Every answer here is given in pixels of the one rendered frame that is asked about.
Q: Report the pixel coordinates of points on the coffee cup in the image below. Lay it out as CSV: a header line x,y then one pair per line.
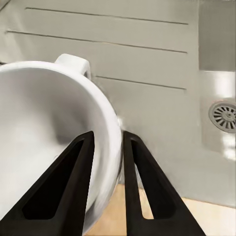
x,y
44,106

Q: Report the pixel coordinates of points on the countertop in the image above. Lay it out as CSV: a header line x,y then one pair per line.
x,y
215,220

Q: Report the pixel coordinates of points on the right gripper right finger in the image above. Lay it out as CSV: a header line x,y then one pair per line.
x,y
171,217

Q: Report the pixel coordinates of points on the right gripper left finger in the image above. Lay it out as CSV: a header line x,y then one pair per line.
x,y
55,205

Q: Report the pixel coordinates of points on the drop in sink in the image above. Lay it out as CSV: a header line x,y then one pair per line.
x,y
168,68

